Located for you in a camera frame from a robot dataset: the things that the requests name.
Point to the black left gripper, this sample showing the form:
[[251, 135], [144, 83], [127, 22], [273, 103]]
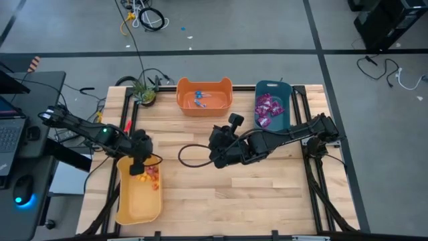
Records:
[[142, 147]]

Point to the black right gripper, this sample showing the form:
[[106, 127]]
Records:
[[224, 150]]

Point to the red square chewy candy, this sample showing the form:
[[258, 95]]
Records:
[[150, 168]]

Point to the orange plastic bin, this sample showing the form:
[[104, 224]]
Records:
[[217, 107]]

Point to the purple Skittles bag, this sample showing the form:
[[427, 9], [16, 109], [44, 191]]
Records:
[[261, 109], [269, 103], [264, 121], [277, 107], [265, 97]]

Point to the blue lollipop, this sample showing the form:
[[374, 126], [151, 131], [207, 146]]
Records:
[[200, 104], [199, 94]]

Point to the yellow plastic bin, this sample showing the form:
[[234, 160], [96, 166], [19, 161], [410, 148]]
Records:
[[138, 204]]

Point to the teal plastic bin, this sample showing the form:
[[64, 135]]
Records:
[[284, 90]]

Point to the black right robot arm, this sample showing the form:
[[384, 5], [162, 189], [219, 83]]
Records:
[[287, 135]]

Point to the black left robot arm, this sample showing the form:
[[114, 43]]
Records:
[[83, 129]]

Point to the potted succulent plant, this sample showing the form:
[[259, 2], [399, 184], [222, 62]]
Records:
[[144, 95]]

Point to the yellow connector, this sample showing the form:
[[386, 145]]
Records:
[[99, 116]]

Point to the grey power strip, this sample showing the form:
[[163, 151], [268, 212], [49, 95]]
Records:
[[67, 136]]

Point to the white board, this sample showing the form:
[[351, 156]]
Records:
[[70, 180]]

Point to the silver mounting plate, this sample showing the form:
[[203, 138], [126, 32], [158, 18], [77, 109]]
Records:
[[304, 142]]

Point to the black power adapter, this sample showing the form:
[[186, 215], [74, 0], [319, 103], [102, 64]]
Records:
[[33, 133]]

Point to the black desk caster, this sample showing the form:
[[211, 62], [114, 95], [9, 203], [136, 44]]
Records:
[[50, 224]]

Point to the black computer mouse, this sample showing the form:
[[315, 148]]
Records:
[[22, 190]]

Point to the black laptop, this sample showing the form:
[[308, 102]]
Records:
[[10, 134]]

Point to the orange black striped object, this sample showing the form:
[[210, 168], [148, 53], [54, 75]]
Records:
[[34, 63]]

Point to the black desk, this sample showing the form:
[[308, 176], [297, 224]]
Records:
[[20, 221]]

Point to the black equipment cabinet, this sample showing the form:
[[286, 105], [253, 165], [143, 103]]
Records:
[[384, 23]]

